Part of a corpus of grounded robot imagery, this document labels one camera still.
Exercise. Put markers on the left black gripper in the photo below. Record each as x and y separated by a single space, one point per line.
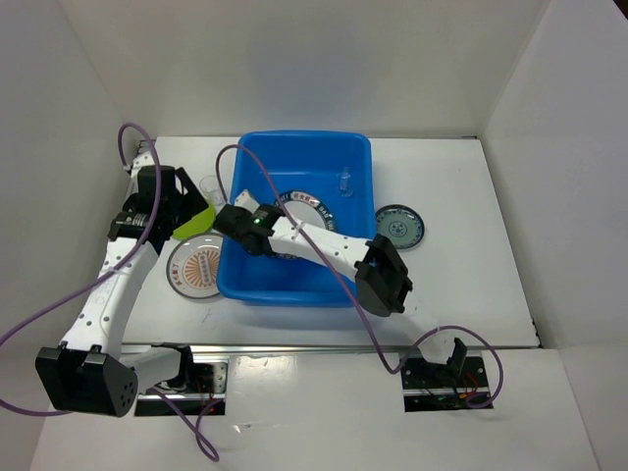
195 203

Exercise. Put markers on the dark green lettered plate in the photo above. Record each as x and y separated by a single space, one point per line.
312 211

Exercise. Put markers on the orange sunburst pattern plate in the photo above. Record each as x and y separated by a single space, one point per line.
192 267

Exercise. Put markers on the small blue patterned plate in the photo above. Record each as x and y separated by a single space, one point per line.
403 226

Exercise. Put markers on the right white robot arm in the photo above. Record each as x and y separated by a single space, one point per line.
370 271

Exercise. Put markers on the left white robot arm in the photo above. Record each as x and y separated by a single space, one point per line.
86 371

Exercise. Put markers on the blue plastic bin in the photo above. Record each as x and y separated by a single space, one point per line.
271 162

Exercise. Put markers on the green plastic plate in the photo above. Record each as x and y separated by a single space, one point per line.
197 225

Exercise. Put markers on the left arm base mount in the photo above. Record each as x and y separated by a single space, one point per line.
205 380

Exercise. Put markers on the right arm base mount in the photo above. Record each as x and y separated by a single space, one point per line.
424 391

